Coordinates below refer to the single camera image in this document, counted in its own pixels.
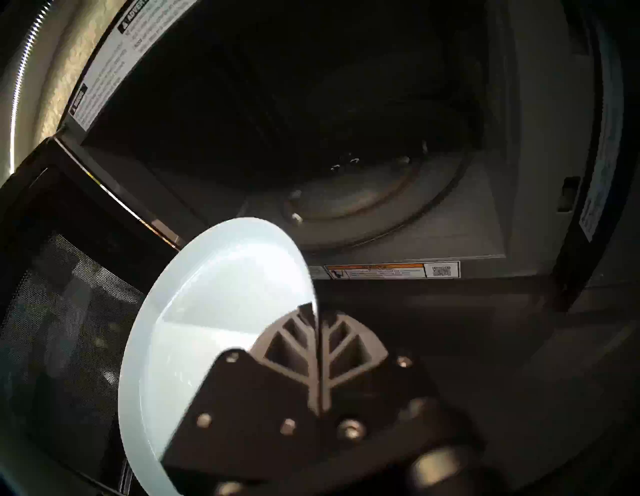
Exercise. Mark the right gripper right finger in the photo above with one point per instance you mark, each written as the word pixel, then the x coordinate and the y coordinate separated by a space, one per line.
pixel 380 400

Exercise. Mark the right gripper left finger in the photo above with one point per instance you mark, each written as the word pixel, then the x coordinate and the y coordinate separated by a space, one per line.
pixel 250 415

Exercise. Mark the light blue plate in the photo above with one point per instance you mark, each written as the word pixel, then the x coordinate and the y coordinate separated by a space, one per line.
pixel 200 310

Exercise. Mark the black glass microwave door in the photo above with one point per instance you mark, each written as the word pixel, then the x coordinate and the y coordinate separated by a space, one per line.
pixel 75 325

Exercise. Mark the glass microwave turntable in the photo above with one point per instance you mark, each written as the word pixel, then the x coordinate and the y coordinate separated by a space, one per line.
pixel 375 200

